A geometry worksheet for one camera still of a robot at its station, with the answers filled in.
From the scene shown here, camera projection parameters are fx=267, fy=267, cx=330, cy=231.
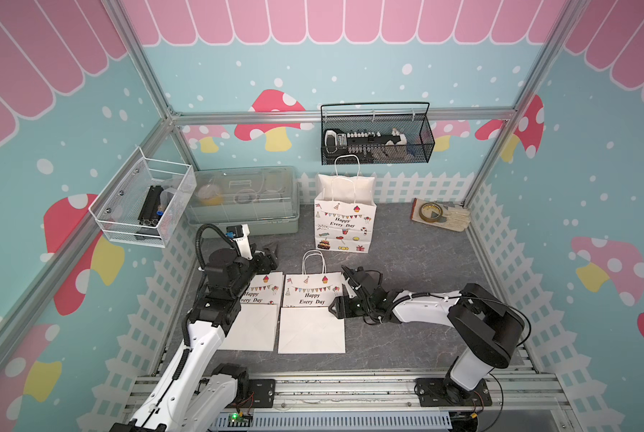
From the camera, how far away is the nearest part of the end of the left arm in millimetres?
672

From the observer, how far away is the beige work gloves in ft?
3.76

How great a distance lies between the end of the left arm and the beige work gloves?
0.72 meters

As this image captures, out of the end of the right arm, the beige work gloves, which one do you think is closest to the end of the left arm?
the end of the right arm
